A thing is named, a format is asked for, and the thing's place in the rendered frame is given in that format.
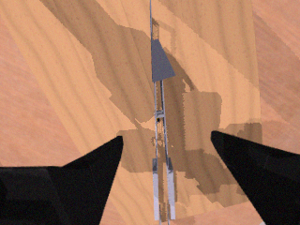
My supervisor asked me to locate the light wooden board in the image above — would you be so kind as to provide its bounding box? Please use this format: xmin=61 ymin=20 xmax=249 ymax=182
xmin=0 ymin=0 xmax=263 ymax=225

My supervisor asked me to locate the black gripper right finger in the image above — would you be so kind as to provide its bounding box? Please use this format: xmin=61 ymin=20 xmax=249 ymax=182
xmin=210 ymin=130 xmax=300 ymax=225

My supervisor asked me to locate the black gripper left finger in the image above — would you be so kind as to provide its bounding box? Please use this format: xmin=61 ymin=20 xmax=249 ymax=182
xmin=0 ymin=136 xmax=124 ymax=225

